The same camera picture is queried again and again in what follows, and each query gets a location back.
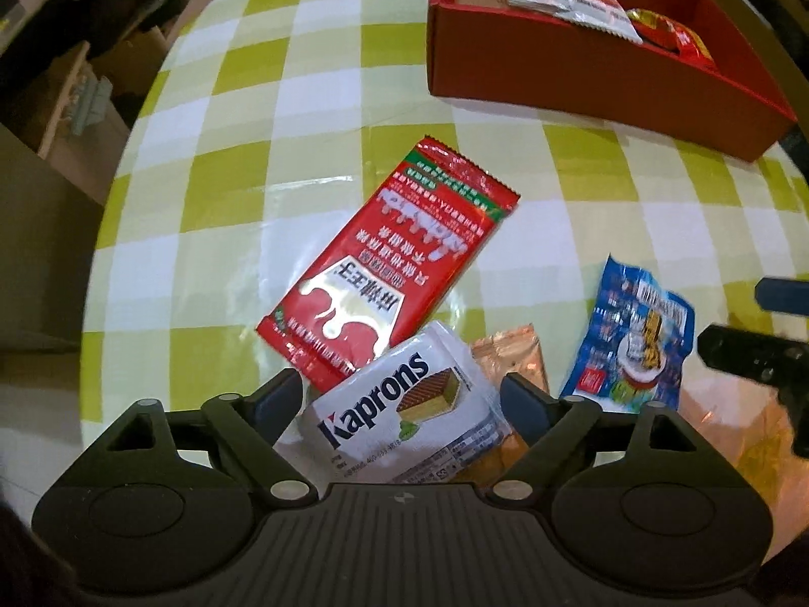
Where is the clear pastry packet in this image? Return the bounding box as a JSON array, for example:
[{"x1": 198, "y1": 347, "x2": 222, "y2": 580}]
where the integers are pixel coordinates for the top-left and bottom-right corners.
[{"x1": 683, "y1": 379, "x2": 797, "y2": 519}]

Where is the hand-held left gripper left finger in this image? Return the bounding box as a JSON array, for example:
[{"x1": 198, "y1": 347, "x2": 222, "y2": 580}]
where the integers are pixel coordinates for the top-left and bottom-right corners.
[{"x1": 104, "y1": 368, "x2": 315, "y2": 508}]

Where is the red cardboard box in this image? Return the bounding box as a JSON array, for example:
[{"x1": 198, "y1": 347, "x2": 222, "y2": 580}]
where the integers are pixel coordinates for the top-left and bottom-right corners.
[{"x1": 426, "y1": 0, "x2": 798, "y2": 162}]

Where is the white wafer packet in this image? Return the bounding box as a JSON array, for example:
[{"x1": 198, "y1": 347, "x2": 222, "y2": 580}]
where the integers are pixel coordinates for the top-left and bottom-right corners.
[{"x1": 272, "y1": 321, "x2": 510, "y2": 488}]

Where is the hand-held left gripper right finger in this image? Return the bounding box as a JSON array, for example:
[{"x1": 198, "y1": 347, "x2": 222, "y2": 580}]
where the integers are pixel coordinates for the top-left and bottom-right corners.
[{"x1": 488, "y1": 373, "x2": 701, "y2": 508}]

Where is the copper foil snack packet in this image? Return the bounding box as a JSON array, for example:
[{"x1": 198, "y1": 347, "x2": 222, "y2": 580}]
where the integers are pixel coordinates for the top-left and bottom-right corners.
[{"x1": 455, "y1": 324, "x2": 548, "y2": 488}]

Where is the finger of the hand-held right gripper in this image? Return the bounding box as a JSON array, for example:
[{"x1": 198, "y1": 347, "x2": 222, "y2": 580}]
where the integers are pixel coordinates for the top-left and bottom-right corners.
[
  {"x1": 756, "y1": 276, "x2": 809, "y2": 315},
  {"x1": 697, "y1": 324, "x2": 809, "y2": 386}
]

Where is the green checked tablecloth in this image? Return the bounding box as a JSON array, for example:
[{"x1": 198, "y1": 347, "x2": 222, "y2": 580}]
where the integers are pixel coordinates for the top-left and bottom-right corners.
[{"x1": 79, "y1": 0, "x2": 809, "y2": 519}]

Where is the red yellow snack packet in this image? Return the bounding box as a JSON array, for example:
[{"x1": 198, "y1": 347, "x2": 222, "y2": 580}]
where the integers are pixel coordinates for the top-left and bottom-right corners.
[{"x1": 625, "y1": 6, "x2": 718, "y2": 67}]

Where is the red green-edged snack packet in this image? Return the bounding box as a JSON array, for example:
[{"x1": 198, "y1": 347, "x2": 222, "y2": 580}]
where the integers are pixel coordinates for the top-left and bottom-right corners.
[{"x1": 256, "y1": 135, "x2": 520, "y2": 393}]

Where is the beige storage box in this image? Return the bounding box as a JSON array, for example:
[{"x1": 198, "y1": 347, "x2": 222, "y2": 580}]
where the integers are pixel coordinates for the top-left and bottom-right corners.
[{"x1": 38, "y1": 41, "x2": 133, "y2": 203}]

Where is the blue snack packet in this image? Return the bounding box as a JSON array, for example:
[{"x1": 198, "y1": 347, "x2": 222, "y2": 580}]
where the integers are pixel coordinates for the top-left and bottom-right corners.
[{"x1": 559, "y1": 254, "x2": 696, "y2": 415}]

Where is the brown cardboard box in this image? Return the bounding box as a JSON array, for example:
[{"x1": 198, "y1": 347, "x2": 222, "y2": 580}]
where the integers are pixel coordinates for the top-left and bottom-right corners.
[{"x1": 88, "y1": 13, "x2": 191, "y2": 115}]

